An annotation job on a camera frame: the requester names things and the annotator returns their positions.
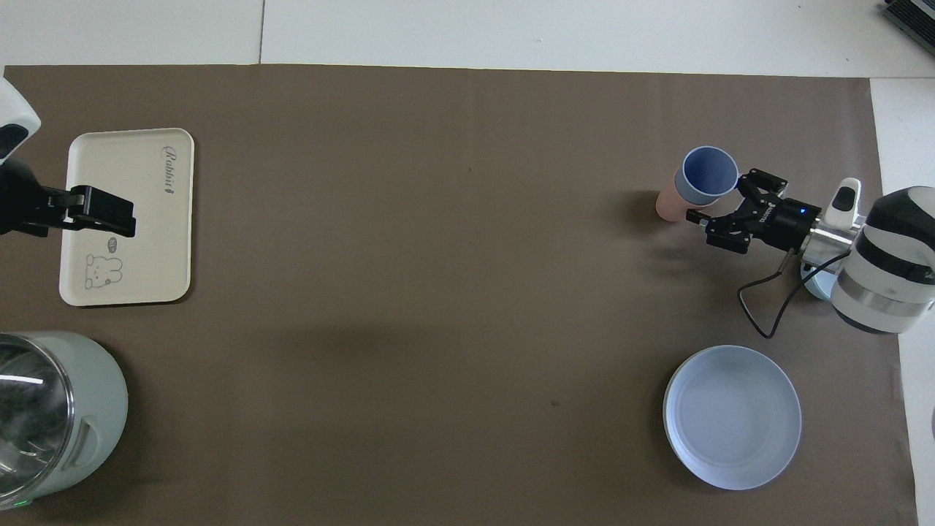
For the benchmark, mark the brown paper table mat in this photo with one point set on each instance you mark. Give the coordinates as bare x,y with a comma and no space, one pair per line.
438,219

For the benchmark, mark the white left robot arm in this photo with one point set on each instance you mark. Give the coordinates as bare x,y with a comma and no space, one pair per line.
14,109

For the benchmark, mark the cream tray with rabbit print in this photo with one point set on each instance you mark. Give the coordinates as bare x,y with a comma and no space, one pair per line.
146,241

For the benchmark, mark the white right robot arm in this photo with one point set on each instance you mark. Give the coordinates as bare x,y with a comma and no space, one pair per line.
884,270

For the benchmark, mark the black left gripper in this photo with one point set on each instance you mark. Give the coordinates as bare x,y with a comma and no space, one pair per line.
22,204

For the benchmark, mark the pale blue round plate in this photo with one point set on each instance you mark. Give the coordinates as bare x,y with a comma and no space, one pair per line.
730,416

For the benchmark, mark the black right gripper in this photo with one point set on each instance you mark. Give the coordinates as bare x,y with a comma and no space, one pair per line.
785,219

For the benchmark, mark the pale green cooking pot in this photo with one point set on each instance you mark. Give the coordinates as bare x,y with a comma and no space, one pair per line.
98,409

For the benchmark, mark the dark grey ribbed device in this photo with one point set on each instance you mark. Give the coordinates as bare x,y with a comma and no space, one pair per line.
913,16

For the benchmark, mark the blue plastic cup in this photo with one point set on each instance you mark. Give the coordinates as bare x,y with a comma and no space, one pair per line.
707,174

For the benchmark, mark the pink plastic cup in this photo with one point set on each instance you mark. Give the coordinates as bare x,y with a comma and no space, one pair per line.
668,204

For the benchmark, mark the light blue small bowl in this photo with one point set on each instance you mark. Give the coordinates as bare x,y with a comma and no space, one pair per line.
819,286

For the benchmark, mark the glass pot lid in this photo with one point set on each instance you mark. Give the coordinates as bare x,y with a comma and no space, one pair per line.
29,409

